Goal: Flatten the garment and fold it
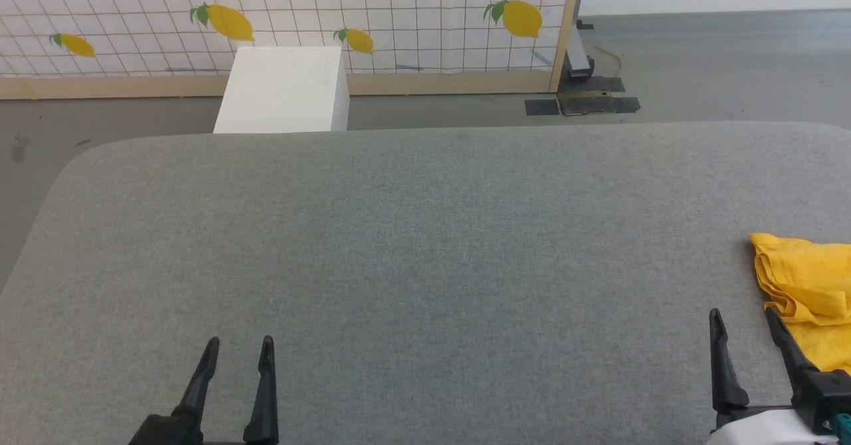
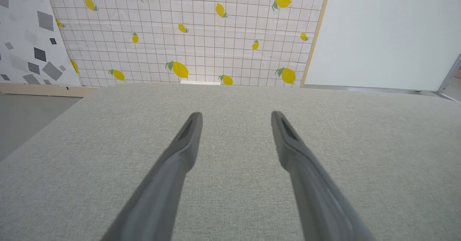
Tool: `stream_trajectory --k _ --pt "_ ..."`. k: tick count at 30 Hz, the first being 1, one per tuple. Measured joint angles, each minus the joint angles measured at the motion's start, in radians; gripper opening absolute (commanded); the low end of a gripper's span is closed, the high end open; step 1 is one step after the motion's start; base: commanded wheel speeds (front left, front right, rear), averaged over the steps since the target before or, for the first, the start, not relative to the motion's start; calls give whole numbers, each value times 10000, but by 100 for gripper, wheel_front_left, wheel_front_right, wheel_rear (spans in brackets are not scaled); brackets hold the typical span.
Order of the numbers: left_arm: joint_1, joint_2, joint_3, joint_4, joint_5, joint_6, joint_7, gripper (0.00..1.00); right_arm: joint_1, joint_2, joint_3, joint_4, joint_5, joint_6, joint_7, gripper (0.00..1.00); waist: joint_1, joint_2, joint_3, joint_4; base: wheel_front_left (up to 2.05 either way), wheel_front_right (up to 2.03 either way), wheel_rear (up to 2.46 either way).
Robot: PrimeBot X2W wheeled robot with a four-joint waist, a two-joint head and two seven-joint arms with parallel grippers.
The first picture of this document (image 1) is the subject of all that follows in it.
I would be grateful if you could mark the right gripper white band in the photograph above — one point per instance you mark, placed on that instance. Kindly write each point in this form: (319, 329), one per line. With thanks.
(758, 428)

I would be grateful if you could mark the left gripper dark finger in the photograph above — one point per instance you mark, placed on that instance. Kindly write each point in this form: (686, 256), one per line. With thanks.
(199, 392)
(264, 412)

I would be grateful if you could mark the yellow t-shirt garment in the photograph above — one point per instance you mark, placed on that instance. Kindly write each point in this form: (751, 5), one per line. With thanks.
(811, 285)

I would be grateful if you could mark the grey fabric sofa seat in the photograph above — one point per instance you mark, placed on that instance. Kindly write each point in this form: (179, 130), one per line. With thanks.
(399, 245)

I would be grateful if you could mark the long black floor mat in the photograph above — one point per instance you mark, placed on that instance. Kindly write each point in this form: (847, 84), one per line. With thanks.
(598, 106)

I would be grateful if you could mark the white rectangular box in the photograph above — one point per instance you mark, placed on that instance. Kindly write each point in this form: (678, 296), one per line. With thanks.
(282, 92)

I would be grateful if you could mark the small black floor mat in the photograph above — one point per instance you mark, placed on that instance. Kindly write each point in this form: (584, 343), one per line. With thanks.
(542, 107)

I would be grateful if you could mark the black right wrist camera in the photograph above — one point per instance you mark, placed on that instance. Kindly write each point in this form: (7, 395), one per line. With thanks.
(824, 392)

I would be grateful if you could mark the dark floor base plate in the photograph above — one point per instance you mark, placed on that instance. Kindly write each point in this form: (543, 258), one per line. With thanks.
(592, 86)

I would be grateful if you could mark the grey metal post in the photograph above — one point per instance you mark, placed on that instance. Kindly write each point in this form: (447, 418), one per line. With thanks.
(580, 52)

